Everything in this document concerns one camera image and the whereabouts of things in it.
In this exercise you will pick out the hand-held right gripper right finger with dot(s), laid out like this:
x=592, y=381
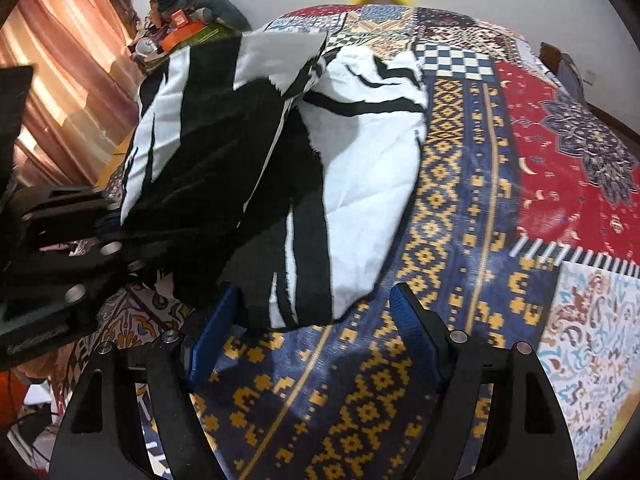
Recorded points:
x=415, y=335

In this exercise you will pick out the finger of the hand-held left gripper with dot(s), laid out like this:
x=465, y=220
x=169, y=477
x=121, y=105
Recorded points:
x=107, y=270
x=70, y=200

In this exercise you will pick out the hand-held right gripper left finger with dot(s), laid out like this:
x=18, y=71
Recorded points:
x=212, y=340

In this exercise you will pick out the black and white patterned garment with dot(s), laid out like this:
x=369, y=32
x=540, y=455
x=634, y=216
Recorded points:
x=360, y=160

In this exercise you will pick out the patchwork patterned blanket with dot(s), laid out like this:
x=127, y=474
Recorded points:
x=460, y=220

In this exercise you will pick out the pink brown curtain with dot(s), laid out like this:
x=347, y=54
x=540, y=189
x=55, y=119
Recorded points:
x=65, y=60

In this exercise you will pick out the orange box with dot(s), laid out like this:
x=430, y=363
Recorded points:
x=182, y=36

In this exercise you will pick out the small red box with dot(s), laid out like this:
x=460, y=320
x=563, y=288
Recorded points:
x=179, y=19

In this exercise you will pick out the green patterned storage bag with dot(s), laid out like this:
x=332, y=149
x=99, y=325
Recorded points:
x=220, y=34

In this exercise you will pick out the grey garment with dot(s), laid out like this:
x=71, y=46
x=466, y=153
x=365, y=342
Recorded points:
x=220, y=5

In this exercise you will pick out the dark grey bag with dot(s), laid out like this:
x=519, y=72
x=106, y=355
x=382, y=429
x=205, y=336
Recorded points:
x=562, y=70

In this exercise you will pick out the white wall socket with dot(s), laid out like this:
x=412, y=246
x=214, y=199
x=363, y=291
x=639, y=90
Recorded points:
x=590, y=77

